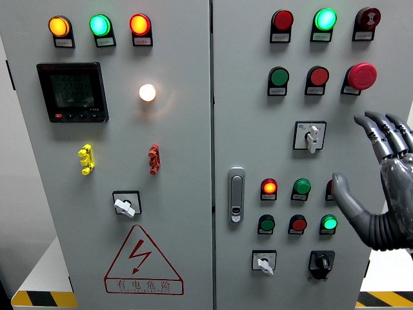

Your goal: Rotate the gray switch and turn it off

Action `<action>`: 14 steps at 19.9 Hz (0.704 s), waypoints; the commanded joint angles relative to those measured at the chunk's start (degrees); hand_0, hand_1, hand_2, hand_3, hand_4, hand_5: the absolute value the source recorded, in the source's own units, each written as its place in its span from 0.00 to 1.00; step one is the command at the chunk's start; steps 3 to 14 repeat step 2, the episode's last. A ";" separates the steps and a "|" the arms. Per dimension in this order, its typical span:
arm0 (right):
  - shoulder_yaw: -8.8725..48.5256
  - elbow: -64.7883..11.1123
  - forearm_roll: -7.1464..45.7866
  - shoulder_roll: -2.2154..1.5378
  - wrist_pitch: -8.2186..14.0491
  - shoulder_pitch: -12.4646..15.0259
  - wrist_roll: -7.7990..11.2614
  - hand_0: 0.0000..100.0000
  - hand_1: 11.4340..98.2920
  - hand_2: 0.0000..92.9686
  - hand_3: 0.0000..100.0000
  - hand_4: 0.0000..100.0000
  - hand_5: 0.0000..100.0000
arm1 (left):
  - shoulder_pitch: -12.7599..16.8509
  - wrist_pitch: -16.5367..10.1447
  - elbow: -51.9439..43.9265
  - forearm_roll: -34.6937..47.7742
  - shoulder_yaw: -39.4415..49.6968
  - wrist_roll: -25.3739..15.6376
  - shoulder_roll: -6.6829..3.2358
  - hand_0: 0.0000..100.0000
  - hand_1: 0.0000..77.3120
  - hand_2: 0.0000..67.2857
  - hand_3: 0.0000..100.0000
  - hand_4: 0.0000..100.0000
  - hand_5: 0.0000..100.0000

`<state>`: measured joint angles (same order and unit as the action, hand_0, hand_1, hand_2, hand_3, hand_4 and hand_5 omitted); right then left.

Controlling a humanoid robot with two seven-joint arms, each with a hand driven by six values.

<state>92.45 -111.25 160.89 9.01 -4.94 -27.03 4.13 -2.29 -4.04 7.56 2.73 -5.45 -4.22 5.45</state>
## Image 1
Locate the small dark red lamp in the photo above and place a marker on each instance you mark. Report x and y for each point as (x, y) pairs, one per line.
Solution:
(329, 187)

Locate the small green lit lamp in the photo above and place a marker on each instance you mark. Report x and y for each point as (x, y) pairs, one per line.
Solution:
(329, 223)

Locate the black door hinge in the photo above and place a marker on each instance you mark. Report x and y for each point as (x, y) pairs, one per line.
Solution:
(10, 75)
(367, 268)
(70, 284)

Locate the small dark green lamp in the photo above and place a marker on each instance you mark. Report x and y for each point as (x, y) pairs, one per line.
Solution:
(302, 186)

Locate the small red push button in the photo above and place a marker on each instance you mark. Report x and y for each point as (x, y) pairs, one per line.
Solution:
(299, 224)

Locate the black yellow striped tape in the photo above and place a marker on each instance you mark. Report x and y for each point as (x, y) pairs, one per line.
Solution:
(387, 298)
(42, 298)

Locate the large red stop button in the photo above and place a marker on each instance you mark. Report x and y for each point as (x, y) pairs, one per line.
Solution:
(362, 76)

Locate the small red lit lamp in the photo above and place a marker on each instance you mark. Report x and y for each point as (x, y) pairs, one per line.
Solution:
(269, 187)

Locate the small green push button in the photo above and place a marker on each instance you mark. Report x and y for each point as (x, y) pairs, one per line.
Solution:
(267, 224)

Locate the large red push button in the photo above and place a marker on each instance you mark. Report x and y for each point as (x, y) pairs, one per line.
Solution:
(319, 76)

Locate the cabinet door with silver lock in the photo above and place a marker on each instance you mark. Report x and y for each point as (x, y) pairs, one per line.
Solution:
(251, 145)

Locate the silver door lock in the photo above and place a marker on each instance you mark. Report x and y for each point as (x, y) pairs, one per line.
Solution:
(236, 193)

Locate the large green push button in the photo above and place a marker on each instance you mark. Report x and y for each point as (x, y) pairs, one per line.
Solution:
(279, 77)

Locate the dark red buzzer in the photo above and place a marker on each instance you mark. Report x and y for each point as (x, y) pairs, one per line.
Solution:
(369, 17)

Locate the large green lit lamp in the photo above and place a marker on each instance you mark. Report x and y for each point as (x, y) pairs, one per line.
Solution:
(100, 24)
(326, 19)

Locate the large dark red lamp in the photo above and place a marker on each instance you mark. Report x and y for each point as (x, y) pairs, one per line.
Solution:
(283, 20)

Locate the cabinet door with warning triangle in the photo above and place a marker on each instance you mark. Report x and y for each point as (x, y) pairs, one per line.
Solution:
(180, 145)

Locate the white round lamp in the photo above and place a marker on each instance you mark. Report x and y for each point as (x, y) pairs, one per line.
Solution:
(147, 93)

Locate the red warning triangle sticker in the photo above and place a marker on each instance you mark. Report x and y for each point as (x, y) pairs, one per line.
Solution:
(144, 285)

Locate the large red lit lamp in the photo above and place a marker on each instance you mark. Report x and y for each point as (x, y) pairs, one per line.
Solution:
(140, 24)

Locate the black display meter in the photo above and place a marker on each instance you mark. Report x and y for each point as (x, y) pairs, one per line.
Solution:
(73, 93)

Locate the large yellow round lamp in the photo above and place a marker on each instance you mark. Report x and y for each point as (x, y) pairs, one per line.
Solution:
(59, 26)

